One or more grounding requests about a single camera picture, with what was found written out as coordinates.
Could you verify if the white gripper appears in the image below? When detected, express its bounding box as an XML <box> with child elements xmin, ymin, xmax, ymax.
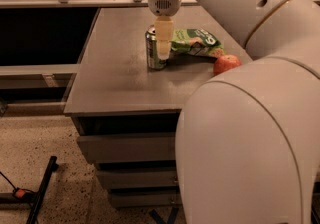
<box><xmin>148</xmin><ymin>0</ymin><xmax>181</xmax><ymax>60</ymax></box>

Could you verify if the green soda can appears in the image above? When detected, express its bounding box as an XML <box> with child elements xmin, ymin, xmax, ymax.
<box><xmin>145</xmin><ymin>25</ymin><xmax>167</xmax><ymax>70</ymax></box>

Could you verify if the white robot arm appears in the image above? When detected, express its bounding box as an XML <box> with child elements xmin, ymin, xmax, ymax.
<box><xmin>175</xmin><ymin>0</ymin><xmax>320</xmax><ymax>224</ymax></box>

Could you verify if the green rice chip bag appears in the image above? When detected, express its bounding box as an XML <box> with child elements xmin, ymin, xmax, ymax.
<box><xmin>171</xmin><ymin>29</ymin><xmax>225</xmax><ymax>58</ymax></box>

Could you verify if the orange fruit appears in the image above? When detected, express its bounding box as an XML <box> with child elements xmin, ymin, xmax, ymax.
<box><xmin>213</xmin><ymin>55</ymin><xmax>242</xmax><ymax>75</ymax></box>

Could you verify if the grey drawer cabinet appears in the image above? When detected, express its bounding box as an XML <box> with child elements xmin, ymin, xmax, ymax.
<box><xmin>65</xmin><ymin>7</ymin><xmax>251</xmax><ymax>208</ymax></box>

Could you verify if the black stand leg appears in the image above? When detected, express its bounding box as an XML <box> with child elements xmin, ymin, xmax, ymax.
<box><xmin>26</xmin><ymin>156</ymin><xmax>59</xmax><ymax>224</ymax></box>

